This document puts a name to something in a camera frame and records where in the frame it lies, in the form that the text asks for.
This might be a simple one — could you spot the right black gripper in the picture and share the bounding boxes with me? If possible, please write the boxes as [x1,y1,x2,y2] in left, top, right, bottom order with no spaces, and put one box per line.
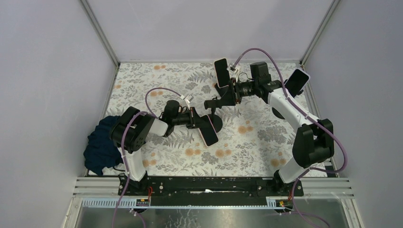
[218,78,258,107]

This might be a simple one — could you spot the black folding phone stand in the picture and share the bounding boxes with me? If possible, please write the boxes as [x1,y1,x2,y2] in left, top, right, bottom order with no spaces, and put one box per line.
[214,84,229,98]

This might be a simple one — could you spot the small black phone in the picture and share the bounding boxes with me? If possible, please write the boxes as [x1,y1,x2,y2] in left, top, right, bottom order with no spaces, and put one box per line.
[213,58,230,88]

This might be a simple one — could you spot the black round-base phone stand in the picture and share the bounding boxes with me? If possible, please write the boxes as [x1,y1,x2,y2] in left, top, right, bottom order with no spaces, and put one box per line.
[271,89,304,120]

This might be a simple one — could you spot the lilac-cased phone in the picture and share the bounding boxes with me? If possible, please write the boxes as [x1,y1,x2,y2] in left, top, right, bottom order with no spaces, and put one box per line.
[285,68,311,98]

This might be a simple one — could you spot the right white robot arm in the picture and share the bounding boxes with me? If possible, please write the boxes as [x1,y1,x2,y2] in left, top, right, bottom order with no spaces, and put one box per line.
[213,58,334,196]

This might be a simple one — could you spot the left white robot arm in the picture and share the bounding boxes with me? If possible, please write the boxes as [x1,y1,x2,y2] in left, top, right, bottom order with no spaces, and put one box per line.
[109,100,215,195]

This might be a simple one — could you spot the floral table mat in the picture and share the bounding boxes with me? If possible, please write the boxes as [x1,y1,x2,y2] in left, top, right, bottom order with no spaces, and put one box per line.
[106,63,295,177]

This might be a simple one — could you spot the dark blue cloth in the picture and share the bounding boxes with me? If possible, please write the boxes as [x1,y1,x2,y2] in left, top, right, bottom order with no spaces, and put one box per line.
[83,115,123,176]

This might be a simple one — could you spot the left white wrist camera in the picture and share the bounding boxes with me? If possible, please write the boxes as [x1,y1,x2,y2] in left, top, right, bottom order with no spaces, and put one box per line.
[181,95,194,108]

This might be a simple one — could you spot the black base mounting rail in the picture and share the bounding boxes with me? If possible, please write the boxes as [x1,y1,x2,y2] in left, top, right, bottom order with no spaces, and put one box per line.
[118,174,304,206]

